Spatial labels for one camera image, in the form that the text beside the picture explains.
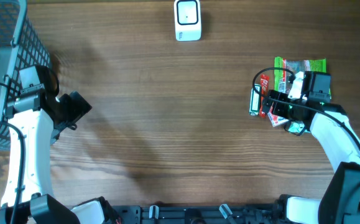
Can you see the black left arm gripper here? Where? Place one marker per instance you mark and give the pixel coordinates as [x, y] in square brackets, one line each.
[74, 109]

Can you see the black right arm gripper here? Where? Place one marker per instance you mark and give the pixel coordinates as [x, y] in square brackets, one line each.
[275, 104]

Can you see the small orange white box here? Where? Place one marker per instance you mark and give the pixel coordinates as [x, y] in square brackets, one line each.
[276, 120]

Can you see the dark green gum pack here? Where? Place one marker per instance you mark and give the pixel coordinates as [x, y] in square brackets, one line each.
[254, 105]

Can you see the green snack bag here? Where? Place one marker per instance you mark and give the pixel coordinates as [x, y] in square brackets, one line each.
[281, 77]

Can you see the red candy bar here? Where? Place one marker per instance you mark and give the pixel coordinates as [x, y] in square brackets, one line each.
[264, 82]

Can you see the teal tissue pack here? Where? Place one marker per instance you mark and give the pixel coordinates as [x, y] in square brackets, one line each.
[295, 127]

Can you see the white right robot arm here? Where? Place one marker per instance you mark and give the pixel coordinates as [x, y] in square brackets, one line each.
[329, 125]

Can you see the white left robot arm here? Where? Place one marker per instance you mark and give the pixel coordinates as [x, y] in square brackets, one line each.
[34, 126]

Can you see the white barcode scanner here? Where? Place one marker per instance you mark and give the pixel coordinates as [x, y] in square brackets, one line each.
[187, 17]

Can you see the dark grey mesh basket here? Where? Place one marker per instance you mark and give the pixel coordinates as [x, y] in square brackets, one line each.
[20, 47]

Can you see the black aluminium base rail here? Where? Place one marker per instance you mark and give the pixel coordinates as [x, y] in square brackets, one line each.
[159, 214]

